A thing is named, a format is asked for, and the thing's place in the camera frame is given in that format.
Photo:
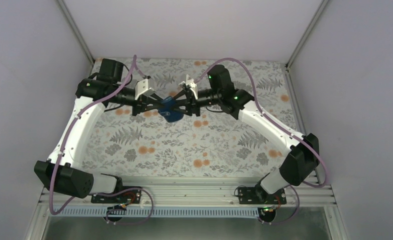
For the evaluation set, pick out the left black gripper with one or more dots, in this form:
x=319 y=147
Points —
x=137 y=103

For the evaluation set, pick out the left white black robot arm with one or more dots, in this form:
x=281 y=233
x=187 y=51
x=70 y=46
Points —
x=61 y=172

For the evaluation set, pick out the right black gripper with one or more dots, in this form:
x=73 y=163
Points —
x=194 y=103

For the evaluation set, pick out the slotted cable duct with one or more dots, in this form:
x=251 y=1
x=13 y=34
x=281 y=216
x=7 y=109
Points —
x=162 y=212

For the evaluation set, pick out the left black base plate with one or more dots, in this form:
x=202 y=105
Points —
x=128 y=195

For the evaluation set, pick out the blue leather card holder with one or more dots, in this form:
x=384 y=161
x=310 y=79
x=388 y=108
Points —
x=167 y=112

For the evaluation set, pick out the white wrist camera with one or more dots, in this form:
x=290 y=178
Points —
x=189 y=85
x=143 y=88

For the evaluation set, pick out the aluminium rail frame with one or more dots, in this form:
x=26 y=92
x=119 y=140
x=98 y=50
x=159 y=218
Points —
x=219 y=191

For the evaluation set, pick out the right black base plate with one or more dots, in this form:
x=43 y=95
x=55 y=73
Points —
x=257 y=196

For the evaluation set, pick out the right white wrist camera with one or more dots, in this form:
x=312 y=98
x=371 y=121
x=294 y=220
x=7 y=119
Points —
x=189 y=85

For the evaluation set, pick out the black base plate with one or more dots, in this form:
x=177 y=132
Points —
x=257 y=196
x=128 y=195

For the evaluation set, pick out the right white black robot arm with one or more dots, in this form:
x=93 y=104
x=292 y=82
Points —
x=301 y=151

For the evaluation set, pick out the floral patterned table mat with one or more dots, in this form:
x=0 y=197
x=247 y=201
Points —
x=209 y=145

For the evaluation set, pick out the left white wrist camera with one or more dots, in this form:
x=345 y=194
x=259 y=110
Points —
x=143 y=88

